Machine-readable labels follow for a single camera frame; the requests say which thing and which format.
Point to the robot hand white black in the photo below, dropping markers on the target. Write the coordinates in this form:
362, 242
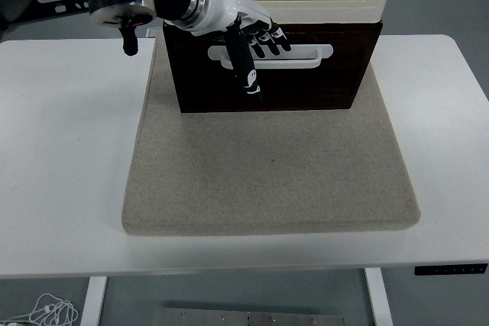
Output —
221, 13

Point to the dark brown wooden drawer housing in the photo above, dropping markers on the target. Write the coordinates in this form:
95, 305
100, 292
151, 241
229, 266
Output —
305, 93

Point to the beige fabric mat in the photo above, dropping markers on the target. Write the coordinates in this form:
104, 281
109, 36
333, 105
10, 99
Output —
267, 173

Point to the white table leg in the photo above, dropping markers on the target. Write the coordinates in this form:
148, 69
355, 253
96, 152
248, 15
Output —
93, 303
378, 299

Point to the black table control panel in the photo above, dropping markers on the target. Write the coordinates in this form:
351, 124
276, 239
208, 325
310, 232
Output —
451, 269

